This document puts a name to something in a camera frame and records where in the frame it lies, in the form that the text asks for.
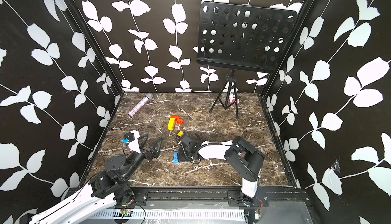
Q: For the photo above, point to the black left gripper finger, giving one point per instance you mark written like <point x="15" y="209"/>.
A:
<point x="156" y="145"/>
<point x="156" y="154"/>

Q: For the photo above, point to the tall yellow lego brick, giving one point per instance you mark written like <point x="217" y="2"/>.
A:
<point x="171" y="124"/>

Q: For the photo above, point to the black perforated music stand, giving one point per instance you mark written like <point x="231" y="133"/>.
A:
<point x="240" y="37"/>

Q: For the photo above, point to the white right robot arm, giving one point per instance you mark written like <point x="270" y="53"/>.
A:
<point x="242" y="156"/>

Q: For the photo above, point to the white perforated strip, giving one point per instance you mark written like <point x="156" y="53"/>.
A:
<point x="182" y="214"/>

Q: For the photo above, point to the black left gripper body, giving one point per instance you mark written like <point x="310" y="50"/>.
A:
<point x="147" y="155"/>

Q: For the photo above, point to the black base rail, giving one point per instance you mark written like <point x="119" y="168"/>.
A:
<point x="232" y="195"/>

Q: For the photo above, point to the long red lego brick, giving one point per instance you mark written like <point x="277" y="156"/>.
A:
<point x="178" y="119"/>

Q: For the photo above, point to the light blue lego brick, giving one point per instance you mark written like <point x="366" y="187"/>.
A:
<point x="175" y="160"/>

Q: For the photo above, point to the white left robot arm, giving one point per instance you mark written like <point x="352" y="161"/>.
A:
<point x="108" y="188"/>

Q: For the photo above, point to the pink object behind stand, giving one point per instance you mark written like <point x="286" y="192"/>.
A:
<point x="234" y="101"/>

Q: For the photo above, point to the purple rhinestone microphone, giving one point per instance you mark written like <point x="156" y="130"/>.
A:
<point x="140" y="104"/>

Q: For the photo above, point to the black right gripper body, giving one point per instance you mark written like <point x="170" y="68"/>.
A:
<point x="185" y="156"/>

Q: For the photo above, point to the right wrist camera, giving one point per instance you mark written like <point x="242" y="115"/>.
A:
<point x="189" y="145"/>

